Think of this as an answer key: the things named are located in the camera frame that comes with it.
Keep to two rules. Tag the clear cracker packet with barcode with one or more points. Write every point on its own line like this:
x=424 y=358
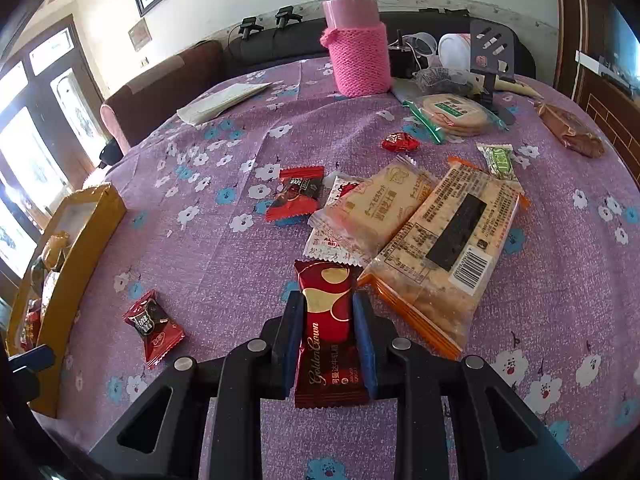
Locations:
x=450 y=250

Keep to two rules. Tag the white red snack packet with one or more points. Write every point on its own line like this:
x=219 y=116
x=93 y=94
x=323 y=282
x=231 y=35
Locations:
x=325 y=247

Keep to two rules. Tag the folded white paper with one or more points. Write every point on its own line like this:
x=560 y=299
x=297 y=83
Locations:
x=220 y=102

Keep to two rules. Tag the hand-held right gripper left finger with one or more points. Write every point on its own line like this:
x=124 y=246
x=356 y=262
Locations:
x=292 y=345

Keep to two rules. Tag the wooden brick-pattern cabinet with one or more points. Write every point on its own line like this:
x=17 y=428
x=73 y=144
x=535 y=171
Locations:
x=610 y=105

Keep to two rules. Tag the red wrapped candy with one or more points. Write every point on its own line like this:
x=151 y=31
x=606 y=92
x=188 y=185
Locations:
x=400 y=141

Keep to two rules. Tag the pink knit-sleeved bottle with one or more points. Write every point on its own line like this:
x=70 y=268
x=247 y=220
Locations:
x=357 y=55

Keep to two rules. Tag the red wafer packet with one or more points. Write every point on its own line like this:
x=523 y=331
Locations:
x=325 y=320

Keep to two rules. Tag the red black candy packet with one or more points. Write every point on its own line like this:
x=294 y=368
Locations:
x=295 y=192

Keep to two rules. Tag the pile of small candy packets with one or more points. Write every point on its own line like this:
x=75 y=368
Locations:
x=50 y=255

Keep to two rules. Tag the black phone stand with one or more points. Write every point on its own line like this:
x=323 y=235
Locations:
x=492 y=42

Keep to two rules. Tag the crumpled plastic bag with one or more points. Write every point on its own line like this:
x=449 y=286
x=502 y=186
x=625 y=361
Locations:
x=442 y=80

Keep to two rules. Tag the dark red candy packet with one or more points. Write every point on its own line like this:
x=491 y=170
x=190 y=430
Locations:
x=152 y=325

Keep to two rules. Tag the clear plastic cup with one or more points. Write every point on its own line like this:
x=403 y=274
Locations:
x=417 y=47

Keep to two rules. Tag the white round container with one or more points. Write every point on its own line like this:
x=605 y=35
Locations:
x=454 y=50

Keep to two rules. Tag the round rice cracker packet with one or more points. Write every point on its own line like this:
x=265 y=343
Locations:
x=457 y=115

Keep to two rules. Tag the black device on sofa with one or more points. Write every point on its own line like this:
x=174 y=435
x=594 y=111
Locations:
x=250 y=27
x=286 y=16

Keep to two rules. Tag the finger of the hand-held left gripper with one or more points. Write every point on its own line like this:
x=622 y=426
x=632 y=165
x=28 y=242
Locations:
x=31 y=358

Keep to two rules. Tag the black sofa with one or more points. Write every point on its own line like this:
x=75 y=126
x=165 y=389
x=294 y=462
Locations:
x=285 y=45

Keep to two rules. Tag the glass panel door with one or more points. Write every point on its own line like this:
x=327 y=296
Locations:
x=45 y=125

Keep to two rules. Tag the brown bread packet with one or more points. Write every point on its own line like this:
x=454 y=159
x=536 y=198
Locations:
x=570 y=130

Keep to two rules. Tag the beige elongated object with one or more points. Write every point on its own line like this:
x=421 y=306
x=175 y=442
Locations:
x=520 y=89

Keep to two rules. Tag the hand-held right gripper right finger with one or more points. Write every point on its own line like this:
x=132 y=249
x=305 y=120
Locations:
x=366 y=350

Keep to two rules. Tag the brown armchair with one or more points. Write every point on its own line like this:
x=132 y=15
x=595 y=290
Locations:
x=160 y=95

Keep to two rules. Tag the pale cracker packet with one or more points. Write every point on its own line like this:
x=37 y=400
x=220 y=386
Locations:
x=370 y=205

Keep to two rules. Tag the green striped candy packet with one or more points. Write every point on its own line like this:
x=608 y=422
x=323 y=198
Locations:
x=496 y=161

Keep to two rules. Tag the black bag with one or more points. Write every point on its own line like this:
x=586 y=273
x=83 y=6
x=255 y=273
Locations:
x=111 y=155

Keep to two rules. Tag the yellow cardboard box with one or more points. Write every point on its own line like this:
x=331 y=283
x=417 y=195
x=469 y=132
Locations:
x=75 y=260

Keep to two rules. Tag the small framed picture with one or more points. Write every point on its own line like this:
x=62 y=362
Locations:
x=139 y=34

